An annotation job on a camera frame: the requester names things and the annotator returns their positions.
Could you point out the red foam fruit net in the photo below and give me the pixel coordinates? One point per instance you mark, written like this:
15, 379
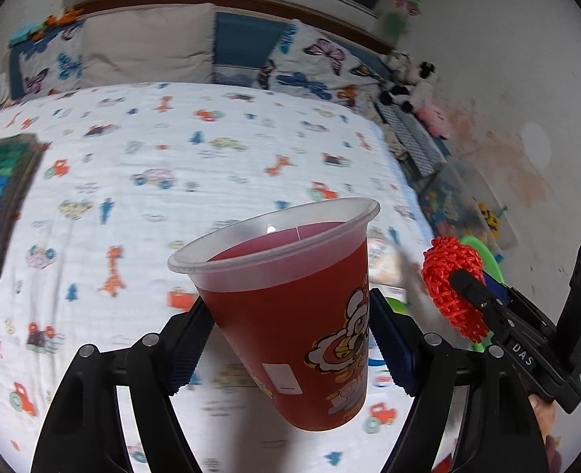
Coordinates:
443, 266

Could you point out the black and white plush toy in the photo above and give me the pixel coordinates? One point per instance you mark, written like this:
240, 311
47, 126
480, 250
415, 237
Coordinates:
413, 83

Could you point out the blue cushion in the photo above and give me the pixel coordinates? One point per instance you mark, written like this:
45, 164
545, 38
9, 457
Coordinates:
243, 44

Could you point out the small butterfly print pillow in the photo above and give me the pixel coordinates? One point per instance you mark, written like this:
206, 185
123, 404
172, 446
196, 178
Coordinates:
54, 64

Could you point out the grey patterned cloth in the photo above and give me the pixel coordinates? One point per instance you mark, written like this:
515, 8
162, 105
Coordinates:
413, 138

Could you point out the orange toy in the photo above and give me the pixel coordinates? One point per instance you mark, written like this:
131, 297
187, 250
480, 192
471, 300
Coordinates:
64, 16

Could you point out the clear plastic storage box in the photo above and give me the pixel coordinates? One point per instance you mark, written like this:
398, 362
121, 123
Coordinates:
468, 192

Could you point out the person's right hand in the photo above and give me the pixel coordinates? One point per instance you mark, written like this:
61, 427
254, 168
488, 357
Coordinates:
544, 419

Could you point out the beige pillow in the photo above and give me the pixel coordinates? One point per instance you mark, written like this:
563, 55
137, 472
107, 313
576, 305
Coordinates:
147, 44

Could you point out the white printed cartoon blanket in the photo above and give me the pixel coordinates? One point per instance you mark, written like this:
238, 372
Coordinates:
172, 157

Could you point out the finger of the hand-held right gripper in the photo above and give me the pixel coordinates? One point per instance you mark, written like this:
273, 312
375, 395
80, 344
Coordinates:
497, 289
477, 293

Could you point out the green wall decoration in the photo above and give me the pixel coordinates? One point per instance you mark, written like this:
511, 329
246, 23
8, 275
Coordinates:
404, 5

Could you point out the red printed plastic cup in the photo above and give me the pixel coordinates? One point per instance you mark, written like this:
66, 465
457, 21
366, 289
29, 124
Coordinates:
290, 315

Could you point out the teal toy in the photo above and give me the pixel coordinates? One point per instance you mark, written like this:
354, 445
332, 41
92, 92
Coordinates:
24, 33

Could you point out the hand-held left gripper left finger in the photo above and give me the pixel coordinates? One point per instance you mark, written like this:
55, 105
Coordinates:
187, 350

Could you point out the yellow toy car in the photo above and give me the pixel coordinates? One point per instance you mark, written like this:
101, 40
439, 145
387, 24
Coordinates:
490, 217

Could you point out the large butterfly print pillow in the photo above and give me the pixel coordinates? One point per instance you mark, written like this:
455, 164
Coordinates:
320, 64

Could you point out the pink plush toy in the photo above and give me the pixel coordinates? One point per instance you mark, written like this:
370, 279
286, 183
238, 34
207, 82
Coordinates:
436, 118

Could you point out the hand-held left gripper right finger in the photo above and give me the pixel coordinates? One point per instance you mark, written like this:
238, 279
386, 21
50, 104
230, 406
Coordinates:
394, 350

